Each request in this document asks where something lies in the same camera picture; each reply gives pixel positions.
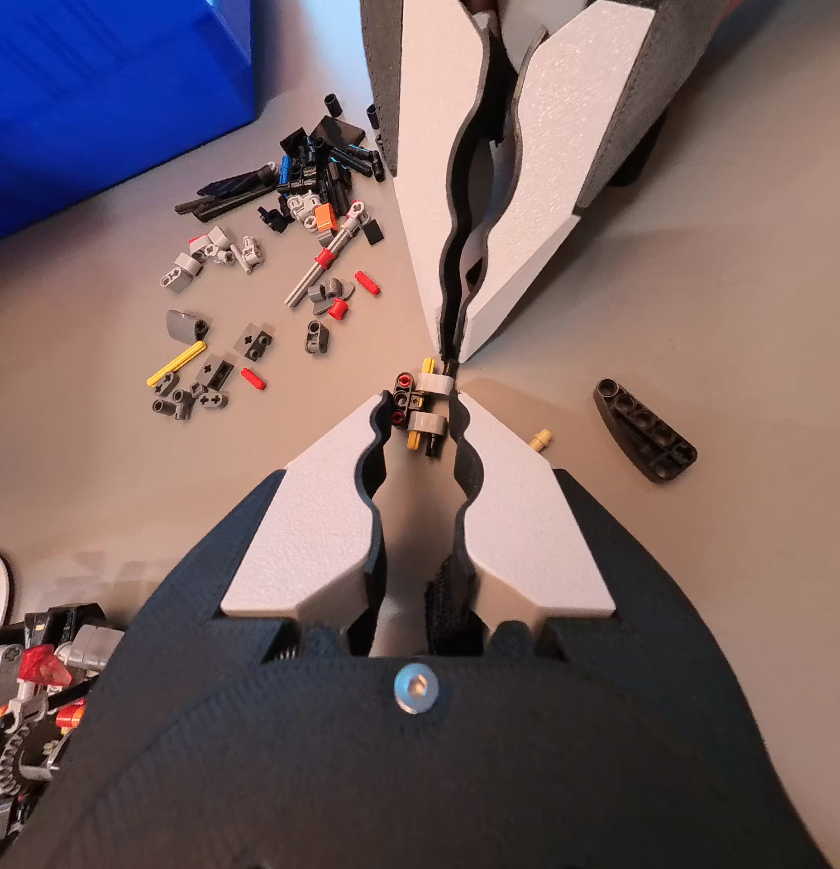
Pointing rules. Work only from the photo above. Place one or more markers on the blue plastic bin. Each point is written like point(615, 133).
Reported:
point(87, 102)

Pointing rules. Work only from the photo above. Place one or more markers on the pile of lego pieces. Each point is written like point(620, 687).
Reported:
point(325, 217)

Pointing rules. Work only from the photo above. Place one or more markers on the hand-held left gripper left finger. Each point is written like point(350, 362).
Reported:
point(304, 536)

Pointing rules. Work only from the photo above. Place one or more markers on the tan lego pin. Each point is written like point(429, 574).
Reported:
point(540, 439)

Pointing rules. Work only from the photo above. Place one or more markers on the small yellow-axle lego assembly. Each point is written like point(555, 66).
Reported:
point(433, 385)

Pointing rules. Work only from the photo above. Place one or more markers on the partly built lego model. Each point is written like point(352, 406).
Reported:
point(94, 641)

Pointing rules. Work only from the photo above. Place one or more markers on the black curved lego beam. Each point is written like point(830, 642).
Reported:
point(644, 428)

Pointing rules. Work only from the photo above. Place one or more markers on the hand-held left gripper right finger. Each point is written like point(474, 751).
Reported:
point(528, 543)

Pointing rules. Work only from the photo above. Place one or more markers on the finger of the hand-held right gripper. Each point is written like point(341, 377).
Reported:
point(427, 102)
point(569, 136)

